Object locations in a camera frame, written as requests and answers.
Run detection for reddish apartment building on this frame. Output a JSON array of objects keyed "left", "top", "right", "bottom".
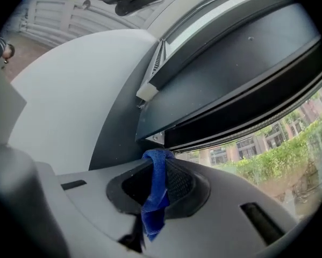
[{"left": 209, "top": 82, "right": 322, "bottom": 166}]

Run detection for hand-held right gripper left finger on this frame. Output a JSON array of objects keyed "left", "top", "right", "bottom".
[{"left": 54, "top": 159, "right": 153, "bottom": 258}]

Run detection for blue cleaning cloth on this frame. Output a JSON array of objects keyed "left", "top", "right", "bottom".
[{"left": 141, "top": 148, "right": 175, "bottom": 243}]

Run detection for window glass pane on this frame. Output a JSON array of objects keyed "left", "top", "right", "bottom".
[{"left": 174, "top": 76, "right": 322, "bottom": 221}]

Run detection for black head camera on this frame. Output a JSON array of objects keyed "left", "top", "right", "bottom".
[{"left": 102, "top": 0, "right": 166, "bottom": 17}]

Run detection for green shrubs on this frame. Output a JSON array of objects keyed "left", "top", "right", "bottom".
[{"left": 217, "top": 113, "right": 322, "bottom": 188}]

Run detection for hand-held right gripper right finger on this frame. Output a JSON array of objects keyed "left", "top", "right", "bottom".
[{"left": 146, "top": 156, "right": 299, "bottom": 258}]

